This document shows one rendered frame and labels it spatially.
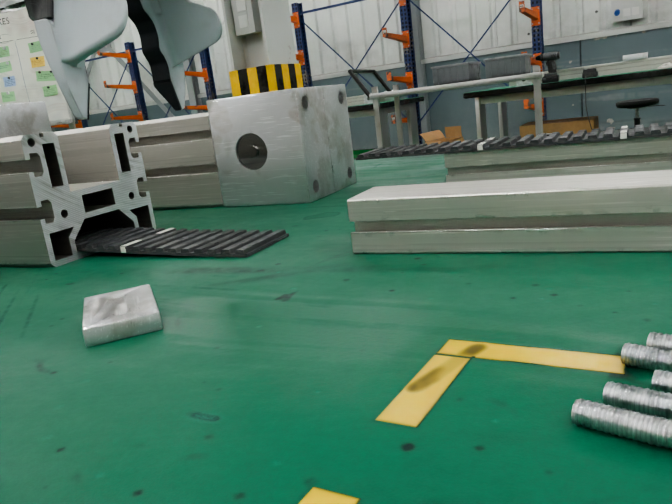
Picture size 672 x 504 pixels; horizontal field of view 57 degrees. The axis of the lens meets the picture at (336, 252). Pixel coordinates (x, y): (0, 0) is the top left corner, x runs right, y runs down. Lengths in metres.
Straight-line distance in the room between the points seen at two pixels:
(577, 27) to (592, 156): 7.60
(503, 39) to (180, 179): 7.74
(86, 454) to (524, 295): 0.16
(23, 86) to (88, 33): 5.87
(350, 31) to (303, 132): 8.60
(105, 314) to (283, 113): 0.29
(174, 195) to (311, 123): 0.15
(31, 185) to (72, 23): 0.10
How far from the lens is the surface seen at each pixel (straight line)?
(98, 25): 0.37
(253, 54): 3.96
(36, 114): 0.85
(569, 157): 0.49
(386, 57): 8.84
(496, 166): 0.50
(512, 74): 3.39
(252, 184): 0.55
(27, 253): 0.45
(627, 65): 5.29
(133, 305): 0.28
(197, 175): 0.58
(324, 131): 0.55
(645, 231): 0.30
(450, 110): 8.46
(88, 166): 0.50
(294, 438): 0.16
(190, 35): 0.44
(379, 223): 0.33
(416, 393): 0.18
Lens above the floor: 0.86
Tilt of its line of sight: 14 degrees down
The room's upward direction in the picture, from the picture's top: 7 degrees counter-clockwise
